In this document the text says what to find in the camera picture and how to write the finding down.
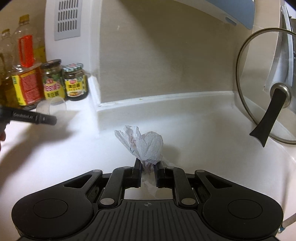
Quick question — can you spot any steel dish rack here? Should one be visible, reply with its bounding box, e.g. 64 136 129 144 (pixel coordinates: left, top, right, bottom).
278 213 296 233

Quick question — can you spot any small pickle jar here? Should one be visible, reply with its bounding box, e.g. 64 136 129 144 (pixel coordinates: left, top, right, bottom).
63 63 88 101

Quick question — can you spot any tall green pickle jar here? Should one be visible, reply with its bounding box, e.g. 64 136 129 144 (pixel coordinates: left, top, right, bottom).
40 59 66 99

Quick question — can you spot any white wall vent panel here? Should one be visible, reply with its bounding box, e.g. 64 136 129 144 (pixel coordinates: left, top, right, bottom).
44 1 102 106

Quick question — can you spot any white tissue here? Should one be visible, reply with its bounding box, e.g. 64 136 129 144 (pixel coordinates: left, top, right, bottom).
114 126 174 199

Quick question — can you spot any clear plastic cup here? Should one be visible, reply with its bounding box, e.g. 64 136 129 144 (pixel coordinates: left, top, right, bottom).
36 96 67 118

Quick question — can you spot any large dark oil bottle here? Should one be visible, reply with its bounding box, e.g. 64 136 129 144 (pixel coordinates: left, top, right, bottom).
1 29 19 108

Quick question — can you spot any glass pot lid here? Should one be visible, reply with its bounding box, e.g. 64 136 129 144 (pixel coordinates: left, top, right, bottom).
235 28 295 146

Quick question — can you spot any yellow red label oil bottle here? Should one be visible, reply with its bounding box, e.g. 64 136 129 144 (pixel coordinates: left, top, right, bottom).
12 14 44 110

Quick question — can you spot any blue white wall appliance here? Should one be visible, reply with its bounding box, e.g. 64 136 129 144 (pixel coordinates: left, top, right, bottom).
177 0 255 30

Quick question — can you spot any person left hand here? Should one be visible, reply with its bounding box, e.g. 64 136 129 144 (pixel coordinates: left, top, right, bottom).
0 131 6 150

